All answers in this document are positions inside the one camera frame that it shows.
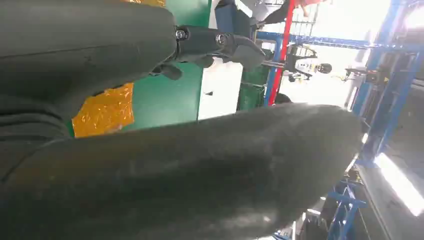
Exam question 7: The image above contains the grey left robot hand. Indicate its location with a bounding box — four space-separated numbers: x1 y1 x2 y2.
0 0 364 240

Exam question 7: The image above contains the green table mat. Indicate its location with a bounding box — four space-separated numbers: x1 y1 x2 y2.
122 0 213 133

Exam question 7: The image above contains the white table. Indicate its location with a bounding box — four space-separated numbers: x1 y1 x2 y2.
197 0 253 121

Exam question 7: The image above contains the yellow plastic sheet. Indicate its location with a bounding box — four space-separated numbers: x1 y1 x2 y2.
71 0 167 139

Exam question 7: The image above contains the green mesh panel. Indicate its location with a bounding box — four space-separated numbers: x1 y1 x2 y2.
237 49 274 112

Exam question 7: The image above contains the background person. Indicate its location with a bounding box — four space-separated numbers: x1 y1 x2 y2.
263 0 327 27

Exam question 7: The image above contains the red post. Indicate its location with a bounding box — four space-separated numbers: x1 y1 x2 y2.
267 0 296 107

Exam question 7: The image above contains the blue metal frame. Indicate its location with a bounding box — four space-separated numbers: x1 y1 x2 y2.
255 0 424 240

